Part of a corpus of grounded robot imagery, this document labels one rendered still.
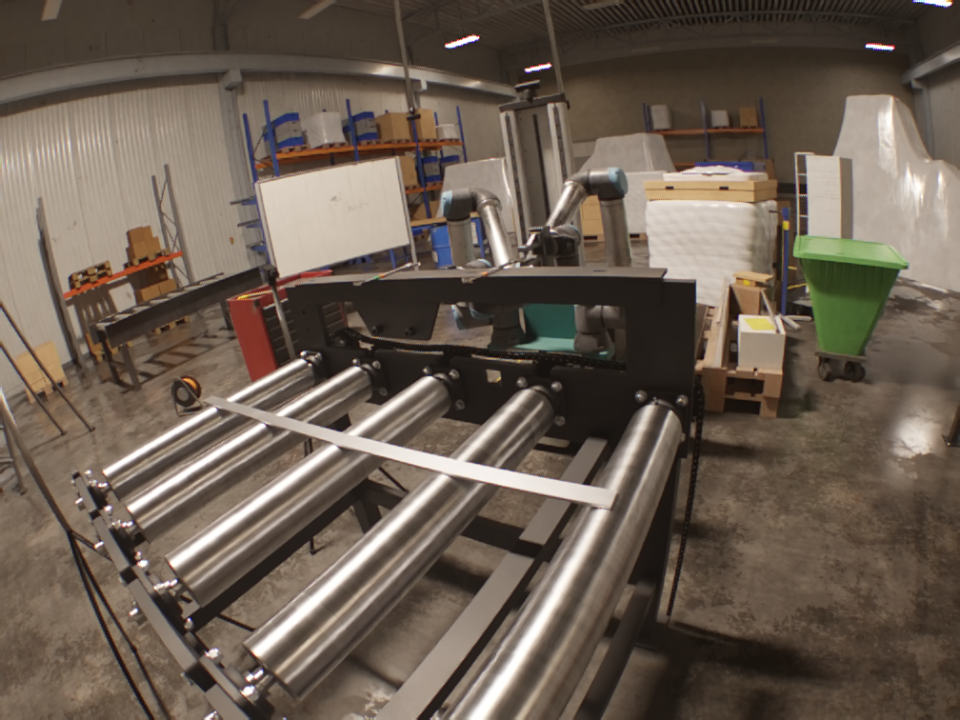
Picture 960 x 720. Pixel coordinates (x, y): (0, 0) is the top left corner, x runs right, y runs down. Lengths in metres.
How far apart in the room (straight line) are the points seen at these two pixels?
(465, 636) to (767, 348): 2.28
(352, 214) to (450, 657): 5.53
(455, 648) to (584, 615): 0.22
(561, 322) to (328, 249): 3.95
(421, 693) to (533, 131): 2.25
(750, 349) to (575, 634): 2.26
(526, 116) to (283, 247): 3.93
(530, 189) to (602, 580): 2.03
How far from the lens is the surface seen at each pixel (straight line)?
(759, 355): 2.69
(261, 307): 3.20
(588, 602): 0.59
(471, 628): 0.73
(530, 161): 2.37
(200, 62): 12.19
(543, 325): 2.41
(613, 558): 0.64
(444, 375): 1.23
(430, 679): 0.70
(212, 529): 0.89
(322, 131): 12.53
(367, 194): 5.97
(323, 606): 0.66
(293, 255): 5.71
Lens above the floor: 1.38
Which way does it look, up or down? 22 degrees down
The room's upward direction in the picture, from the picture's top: 9 degrees counter-clockwise
